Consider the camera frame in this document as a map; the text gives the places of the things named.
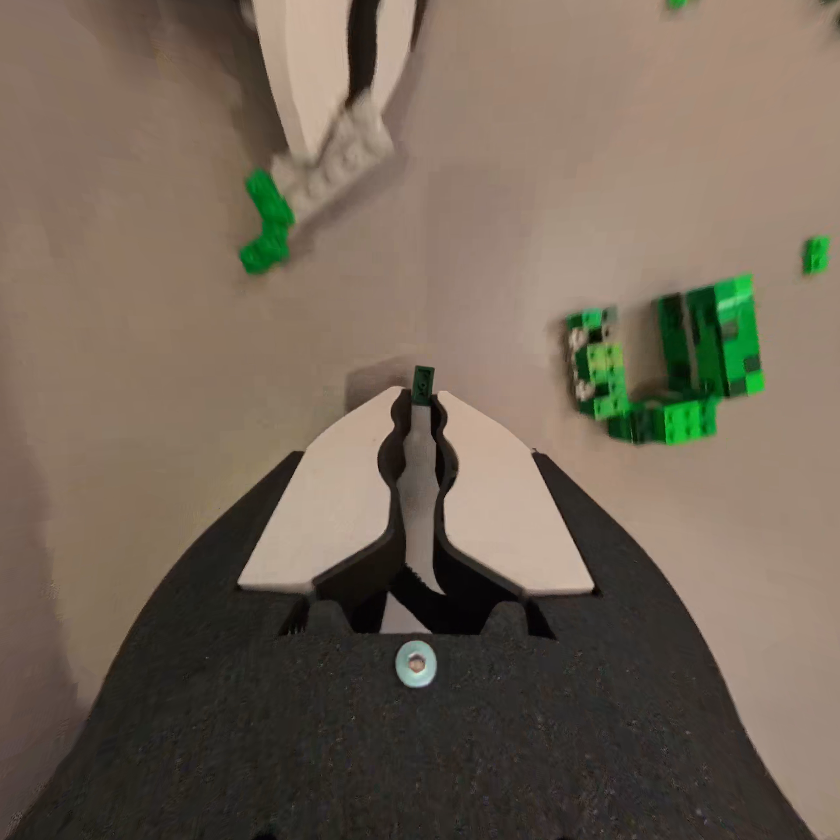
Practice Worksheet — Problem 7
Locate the green brick cluster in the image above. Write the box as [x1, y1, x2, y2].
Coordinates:
[238, 169, 296, 275]

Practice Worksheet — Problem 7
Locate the grey brick plate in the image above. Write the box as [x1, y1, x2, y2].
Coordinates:
[270, 92, 396, 227]

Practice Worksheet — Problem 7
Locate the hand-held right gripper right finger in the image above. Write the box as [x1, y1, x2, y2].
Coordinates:
[430, 390, 595, 634]

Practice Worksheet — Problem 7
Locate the green brick model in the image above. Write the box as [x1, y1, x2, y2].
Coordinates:
[564, 274, 766, 447]

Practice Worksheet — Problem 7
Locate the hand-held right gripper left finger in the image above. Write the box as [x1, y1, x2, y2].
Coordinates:
[238, 386, 411, 634]

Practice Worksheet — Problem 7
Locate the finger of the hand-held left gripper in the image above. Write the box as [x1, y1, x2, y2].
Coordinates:
[252, 0, 353, 156]
[348, 0, 426, 112]

